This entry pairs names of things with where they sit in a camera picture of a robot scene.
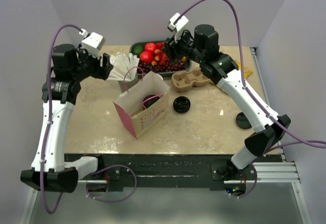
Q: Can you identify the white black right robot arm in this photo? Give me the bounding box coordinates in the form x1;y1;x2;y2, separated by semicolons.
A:
164;24;291;180

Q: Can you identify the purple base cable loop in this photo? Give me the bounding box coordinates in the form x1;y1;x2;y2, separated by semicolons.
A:
86;164;138;204

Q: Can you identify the black coffee cup lid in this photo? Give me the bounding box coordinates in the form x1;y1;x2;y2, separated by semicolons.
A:
142;95;160;109

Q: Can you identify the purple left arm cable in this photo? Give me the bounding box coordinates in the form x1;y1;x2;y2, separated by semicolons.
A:
40;24;85;214

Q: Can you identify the green lime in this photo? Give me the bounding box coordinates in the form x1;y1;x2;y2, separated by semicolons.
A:
132;45;144;56

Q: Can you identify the purple grape bunch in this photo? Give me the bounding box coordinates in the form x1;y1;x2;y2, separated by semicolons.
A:
139;60;190;73

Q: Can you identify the pink white paper bag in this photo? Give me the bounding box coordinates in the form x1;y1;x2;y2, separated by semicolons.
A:
113;71;170;139

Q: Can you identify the black cup lid stack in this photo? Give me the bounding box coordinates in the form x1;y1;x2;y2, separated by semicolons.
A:
173;96;191;114

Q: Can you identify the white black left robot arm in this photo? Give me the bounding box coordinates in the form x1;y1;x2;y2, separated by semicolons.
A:
20;44;113;193

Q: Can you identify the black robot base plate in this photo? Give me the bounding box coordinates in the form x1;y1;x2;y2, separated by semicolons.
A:
63;153;283;192

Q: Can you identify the red cherry cluster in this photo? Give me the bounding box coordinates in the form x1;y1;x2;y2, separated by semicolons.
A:
151;42;170;66

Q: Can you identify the yellow chips bag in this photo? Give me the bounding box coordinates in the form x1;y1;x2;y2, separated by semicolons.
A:
235;61;253;79

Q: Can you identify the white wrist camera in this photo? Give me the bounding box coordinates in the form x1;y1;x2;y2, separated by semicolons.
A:
79;29;105;58
167;13;189;43

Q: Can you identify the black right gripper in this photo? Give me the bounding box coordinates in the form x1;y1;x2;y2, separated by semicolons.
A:
161;28;205;65

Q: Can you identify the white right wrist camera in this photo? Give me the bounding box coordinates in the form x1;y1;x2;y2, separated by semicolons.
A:
167;13;189;43

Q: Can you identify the red apple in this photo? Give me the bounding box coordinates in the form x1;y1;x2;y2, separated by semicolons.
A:
139;51;153;64
144;42;157;53

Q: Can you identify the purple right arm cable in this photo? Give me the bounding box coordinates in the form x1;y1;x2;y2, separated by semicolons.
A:
175;0;326;199

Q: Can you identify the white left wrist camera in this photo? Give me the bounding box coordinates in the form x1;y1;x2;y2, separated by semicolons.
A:
79;29;105;58

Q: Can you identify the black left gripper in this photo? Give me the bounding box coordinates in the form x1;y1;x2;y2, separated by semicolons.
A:
72;43;113;81

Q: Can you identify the white wrapped straw bundle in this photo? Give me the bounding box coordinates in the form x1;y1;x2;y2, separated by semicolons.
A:
107;52;140;82

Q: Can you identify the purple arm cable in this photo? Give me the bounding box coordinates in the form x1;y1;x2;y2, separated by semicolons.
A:
40;24;85;214
175;0;326;199

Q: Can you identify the grey metal straw holder cup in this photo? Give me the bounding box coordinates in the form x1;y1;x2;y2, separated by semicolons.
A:
118;73;138;93

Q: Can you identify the dark green fruit tray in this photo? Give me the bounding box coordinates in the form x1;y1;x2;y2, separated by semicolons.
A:
129;41;192;77

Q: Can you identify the remaining pulp carrier stack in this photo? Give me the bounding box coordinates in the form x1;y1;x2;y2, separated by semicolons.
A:
171;67;210;93

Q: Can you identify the single black cup lid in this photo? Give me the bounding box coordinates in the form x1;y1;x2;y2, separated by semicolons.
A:
235;112;252;129

